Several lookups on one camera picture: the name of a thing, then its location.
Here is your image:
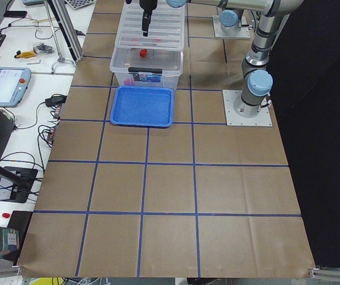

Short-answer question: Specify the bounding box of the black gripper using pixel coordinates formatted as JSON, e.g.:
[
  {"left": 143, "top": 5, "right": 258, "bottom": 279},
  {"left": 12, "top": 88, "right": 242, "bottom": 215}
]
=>
[{"left": 138, "top": 0, "right": 158, "bottom": 37}]

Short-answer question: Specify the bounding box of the clear plastic box lid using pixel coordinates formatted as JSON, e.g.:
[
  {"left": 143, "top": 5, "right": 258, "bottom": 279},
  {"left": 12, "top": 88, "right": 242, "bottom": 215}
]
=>
[{"left": 115, "top": 1, "right": 185, "bottom": 52}]

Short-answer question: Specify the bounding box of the red block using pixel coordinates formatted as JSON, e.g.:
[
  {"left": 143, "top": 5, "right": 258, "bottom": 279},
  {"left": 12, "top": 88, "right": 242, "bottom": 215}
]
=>
[
  {"left": 124, "top": 78, "right": 135, "bottom": 86},
  {"left": 139, "top": 49, "right": 147, "bottom": 58}
]

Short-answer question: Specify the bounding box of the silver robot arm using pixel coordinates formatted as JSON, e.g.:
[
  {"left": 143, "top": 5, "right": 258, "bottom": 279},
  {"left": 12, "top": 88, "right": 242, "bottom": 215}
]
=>
[
  {"left": 192, "top": 0, "right": 303, "bottom": 118},
  {"left": 138, "top": 0, "right": 240, "bottom": 37}
]

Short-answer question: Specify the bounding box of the clear plastic storage box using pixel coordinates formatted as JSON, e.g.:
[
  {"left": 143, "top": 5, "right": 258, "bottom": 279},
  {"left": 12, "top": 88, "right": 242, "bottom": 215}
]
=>
[{"left": 109, "top": 2, "right": 186, "bottom": 91}]

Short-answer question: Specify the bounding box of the blue plastic tray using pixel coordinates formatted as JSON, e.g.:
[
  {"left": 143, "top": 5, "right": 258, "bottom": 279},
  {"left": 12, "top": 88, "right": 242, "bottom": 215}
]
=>
[{"left": 110, "top": 85, "right": 174, "bottom": 128}]

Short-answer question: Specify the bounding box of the metal rod stand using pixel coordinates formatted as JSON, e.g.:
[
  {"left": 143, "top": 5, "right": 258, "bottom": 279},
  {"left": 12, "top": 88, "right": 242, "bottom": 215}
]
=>
[{"left": 44, "top": 0, "right": 76, "bottom": 75}]

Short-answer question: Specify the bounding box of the black power adapter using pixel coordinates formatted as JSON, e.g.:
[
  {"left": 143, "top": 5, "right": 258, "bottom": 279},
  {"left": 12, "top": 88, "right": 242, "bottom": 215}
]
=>
[{"left": 45, "top": 94, "right": 67, "bottom": 107}]

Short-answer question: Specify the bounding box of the teach pendant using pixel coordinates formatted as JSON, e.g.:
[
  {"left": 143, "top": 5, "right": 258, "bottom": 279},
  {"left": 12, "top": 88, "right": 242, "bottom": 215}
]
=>
[{"left": 0, "top": 67, "right": 32, "bottom": 107}]

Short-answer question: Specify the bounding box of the black box latch handle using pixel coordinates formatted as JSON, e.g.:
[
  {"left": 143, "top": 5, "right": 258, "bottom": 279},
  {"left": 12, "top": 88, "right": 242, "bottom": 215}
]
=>
[{"left": 128, "top": 66, "right": 162, "bottom": 75}]

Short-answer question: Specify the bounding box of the aluminium frame post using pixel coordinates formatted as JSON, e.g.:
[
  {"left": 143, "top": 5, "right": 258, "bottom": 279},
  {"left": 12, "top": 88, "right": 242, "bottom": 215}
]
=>
[{"left": 48, "top": 0, "right": 83, "bottom": 62}]

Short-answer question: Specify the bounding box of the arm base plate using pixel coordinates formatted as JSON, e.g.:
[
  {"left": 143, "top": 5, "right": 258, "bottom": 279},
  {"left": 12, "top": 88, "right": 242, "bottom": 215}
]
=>
[
  {"left": 222, "top": 90, "right": 272, "bottom": 128},
  {"left": 212, "top": 15, "right": 251, "bottom": 40}
]

